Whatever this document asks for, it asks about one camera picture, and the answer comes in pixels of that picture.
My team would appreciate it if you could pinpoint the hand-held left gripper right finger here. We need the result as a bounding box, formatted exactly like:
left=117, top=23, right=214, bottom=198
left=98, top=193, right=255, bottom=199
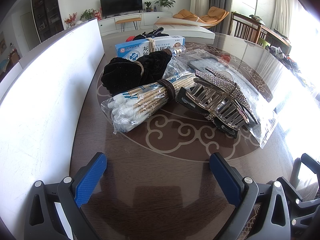
left=209, top=152, right=292, bottom=240

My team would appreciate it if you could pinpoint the white television cabinet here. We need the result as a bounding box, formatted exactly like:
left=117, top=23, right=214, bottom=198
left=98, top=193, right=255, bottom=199
left=97, top=11, right=173, bottom=33

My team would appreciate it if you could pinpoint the cotton swab packet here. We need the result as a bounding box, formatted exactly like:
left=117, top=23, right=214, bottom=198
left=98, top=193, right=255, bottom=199
left=101, top=71, right=195, bottom=133

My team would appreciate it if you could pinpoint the black dotted hair clip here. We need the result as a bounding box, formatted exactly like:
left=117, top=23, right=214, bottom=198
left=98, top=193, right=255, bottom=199
left=146, top=27, right=164, bottom=37

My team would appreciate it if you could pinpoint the gold cream tube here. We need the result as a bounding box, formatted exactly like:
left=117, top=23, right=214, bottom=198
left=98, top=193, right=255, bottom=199
left=170, top=47, right=187, bottom=57

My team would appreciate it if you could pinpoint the leafy green potted plant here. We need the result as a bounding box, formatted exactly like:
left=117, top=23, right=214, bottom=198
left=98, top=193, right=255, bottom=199
left=80, top=9, right=97, bottom=22

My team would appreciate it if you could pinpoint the clear plastic bag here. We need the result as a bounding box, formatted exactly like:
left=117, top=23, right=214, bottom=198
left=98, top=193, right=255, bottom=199
left=175, top=50, right=278, bottom=148

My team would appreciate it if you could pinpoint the black television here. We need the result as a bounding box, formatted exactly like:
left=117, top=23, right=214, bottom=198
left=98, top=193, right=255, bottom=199
left=100, top=0, right=143, bottom=17

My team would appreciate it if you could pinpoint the orange footstool cushion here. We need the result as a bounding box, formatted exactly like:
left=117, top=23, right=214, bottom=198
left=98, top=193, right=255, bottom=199
left=172, top=9, right=200, bottom=22

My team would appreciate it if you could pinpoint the flat white box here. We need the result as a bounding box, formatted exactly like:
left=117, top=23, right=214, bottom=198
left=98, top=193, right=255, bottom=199
left=153, top=17, right=216, bottom=40

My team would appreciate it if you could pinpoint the black velvet scrunchie bundle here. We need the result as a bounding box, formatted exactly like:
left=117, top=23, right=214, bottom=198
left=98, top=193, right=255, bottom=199
left=101, top=51, right=173, bottom=97

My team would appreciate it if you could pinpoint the rhinestone hair claw clip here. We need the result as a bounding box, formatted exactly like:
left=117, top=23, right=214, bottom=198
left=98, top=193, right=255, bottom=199
left=185, top=66, right=259, bottom=130

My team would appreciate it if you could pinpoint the black fabric pile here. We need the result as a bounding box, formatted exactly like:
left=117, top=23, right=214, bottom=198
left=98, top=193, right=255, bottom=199
left=132, top=30, right=170, bottom=41

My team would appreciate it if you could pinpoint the large potted plant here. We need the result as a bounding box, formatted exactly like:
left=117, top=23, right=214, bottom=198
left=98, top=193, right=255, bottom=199
left=154, top=0, right=175, bottom=12

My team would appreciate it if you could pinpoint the wooden stool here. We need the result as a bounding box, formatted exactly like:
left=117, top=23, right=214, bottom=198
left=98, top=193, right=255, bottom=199
left=115, top=17, right=142, bottom=32

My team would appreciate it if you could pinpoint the wooden chair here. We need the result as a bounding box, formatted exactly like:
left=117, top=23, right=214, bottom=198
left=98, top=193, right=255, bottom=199
left=230, top=12, right=292, bottom=55

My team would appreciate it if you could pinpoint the pile of assorted clutter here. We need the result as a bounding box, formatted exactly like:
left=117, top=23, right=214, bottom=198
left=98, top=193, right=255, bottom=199
left=270, top=27, right=320, bottom=93

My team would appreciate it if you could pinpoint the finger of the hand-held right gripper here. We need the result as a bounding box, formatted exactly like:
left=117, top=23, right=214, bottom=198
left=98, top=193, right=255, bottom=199
left=277, top=177, right=320, bottom=234
left=292, top=152, right=320, bottom=189

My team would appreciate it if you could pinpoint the orange lounge chair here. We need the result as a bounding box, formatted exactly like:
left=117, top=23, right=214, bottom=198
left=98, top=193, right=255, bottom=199
left=200, top=6, right=230, bottom=29

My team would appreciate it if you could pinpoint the brown hair tie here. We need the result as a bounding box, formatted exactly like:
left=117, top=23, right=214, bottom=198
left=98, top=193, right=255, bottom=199
left=160, top=79, right=177, bottom=100

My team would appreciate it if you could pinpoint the red flower vase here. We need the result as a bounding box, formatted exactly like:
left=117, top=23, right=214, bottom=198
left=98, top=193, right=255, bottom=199
left=64, top=12, right=78, bottom=27

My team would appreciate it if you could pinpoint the blue white cream box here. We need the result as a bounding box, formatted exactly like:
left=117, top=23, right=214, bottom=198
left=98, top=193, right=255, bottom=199
left=115, top=36, right=186, bottom=62

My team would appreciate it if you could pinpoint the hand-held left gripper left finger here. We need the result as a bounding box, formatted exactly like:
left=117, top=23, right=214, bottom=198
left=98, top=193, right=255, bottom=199
left=24, top=152, right=108, bottom=240

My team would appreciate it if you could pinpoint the white upright board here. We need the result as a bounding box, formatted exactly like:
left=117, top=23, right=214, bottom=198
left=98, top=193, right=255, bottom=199
left=0, top=18, right=105, bottom=240

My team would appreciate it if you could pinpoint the white window curtain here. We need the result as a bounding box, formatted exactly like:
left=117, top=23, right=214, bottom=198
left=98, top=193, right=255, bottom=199
left=272, top=0, right=300, bottom=30

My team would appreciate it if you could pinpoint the dark display cabinet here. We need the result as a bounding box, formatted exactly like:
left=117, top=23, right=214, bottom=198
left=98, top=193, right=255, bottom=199
left=31, top=0, right=64, bottom=43

